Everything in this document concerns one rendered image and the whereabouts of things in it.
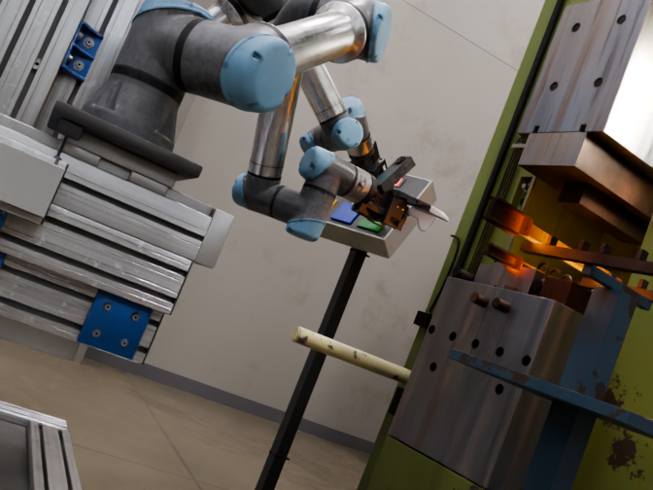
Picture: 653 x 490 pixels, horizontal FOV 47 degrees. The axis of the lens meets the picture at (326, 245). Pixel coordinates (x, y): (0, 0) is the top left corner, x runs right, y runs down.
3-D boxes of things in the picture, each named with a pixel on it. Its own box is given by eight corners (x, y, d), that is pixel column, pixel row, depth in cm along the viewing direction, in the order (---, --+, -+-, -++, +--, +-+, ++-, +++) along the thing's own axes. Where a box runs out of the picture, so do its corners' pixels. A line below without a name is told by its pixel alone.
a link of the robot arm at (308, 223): (277, 230, 168) (295, 185, 169) (322, 247, 164) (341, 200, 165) (264, 222, 160) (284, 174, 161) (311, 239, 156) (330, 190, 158)
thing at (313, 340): (295, 344, 203) (302, 326, 204) (286, 340, 208) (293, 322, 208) (414, 389, 225) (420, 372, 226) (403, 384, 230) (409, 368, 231)
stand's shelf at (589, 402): (626, 423, 116) (630, 411, 117) (448, 358, 149) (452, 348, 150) (717, 463, 133) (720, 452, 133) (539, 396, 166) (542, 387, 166)
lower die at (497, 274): (525, 297, 186) (537, 265, 187) (471, 285, 203) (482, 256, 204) (625, 349, 207) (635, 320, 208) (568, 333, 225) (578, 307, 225)
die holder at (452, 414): (486, 488, 166) (555, 299, 171) (387, 433, 199) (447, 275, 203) (633, 534, 195) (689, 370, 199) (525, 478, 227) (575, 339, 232)
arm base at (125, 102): (80, 113, 109) (108, 51, 110) (73, 122, 123) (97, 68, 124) (177, 157, 115) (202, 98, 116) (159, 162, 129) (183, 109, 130)
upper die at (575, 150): (574, 166, 190) (587, 131, 191) (517, 164, 207) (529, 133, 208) (668, 229, 211) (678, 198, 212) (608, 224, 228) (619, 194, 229)
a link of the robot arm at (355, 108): (325, 106, 199) (350, 90, 202) (334, 140, 206) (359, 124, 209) (342, 116, 194) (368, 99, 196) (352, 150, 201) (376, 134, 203)
